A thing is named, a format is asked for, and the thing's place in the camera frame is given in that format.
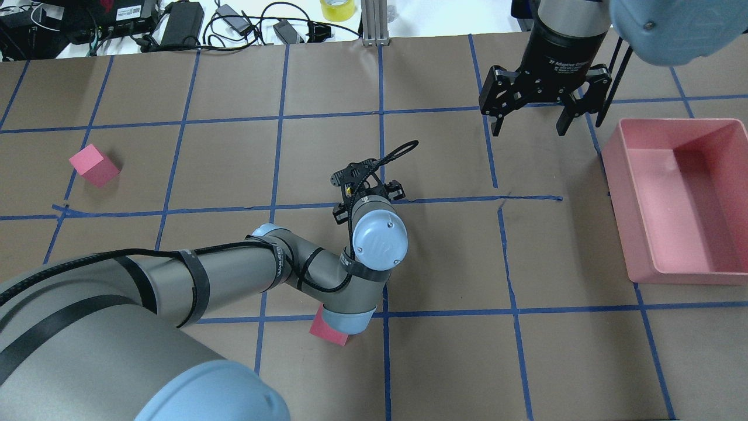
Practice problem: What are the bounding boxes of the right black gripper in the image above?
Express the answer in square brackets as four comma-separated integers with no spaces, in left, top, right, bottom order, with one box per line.
[479,20,612,137]

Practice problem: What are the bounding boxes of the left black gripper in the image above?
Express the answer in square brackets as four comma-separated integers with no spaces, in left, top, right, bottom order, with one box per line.
[330,159,406,225]

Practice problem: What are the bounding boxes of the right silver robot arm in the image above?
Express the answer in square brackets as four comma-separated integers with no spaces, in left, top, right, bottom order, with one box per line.
[479,1,747,136]

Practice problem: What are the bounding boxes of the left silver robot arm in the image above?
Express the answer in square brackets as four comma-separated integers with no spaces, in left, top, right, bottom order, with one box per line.
[1,159,408,420]

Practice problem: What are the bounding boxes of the pink cube centre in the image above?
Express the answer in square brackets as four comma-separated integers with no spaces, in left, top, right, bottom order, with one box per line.
[308,304,348,347]

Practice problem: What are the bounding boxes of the pink cube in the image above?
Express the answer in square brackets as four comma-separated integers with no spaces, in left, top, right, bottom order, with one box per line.
[69,144,120,188]
[308,304,348,347]

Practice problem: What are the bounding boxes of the pink plastic bin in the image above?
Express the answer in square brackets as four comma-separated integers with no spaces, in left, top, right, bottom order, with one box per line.
[601,118,747,285]

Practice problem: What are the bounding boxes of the yellow tape roll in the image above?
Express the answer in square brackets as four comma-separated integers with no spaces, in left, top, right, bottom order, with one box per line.
[320,0,357,22]

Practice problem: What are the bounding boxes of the black power adapter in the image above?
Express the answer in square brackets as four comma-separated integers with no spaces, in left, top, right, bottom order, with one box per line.
[160,1,204,47]

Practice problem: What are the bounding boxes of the pink cube far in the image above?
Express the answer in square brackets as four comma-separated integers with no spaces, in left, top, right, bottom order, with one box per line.
[69,144,120,188]

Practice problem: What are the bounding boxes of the aluminium frame post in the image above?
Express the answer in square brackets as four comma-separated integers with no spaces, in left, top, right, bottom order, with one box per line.
[361,0,390,46]

